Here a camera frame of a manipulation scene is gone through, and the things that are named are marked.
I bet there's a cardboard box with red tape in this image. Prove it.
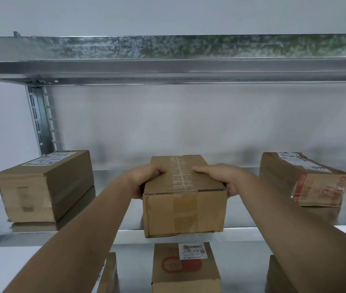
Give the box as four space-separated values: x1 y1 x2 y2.
259 152 346 207

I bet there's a person's right forearm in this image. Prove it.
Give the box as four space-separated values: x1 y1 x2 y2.
236 173 346 293

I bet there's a person's right hand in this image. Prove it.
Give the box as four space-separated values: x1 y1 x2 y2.
192 163 249 197

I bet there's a galvanized metal shelving rack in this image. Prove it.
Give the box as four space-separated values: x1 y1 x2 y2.
0 31 346 293

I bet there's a person's left forearm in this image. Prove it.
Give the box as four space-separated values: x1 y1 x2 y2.
2 174 134 293

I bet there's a small brown cardboard box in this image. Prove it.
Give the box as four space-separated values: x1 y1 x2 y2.
96 252 120 293
265 255 299 293

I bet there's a cardboard box with red print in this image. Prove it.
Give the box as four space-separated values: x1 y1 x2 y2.
152 242 222 293

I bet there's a taped plain cardboard box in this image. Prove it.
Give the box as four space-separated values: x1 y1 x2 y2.
143 154 228 238

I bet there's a cardboard box with white label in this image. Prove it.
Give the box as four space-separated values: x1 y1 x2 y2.
0 150 95 223

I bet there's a person's left hand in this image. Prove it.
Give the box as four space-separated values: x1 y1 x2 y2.
125 163 167 200

